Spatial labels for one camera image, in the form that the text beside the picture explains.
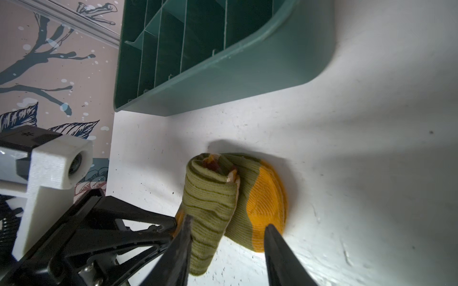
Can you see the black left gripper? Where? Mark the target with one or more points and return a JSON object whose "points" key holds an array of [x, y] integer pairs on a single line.
{"points": [[85, 247]]}

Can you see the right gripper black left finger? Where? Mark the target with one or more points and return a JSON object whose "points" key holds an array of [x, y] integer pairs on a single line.
{"points": [[173, 267]]}

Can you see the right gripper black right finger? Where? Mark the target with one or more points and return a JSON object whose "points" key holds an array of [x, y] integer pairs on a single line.
{"points": [[283, 267]]}

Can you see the olive green striped sock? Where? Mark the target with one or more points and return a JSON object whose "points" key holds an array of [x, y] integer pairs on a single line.
{"points": [[231, 195]]}

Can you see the green plastic compartment tray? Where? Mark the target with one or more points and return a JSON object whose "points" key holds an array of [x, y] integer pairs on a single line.
{"points": [[179, 56]]}

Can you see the aluminium frame corner post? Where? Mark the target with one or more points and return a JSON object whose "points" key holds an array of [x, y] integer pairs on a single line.
{"points": [[100, 20]]}

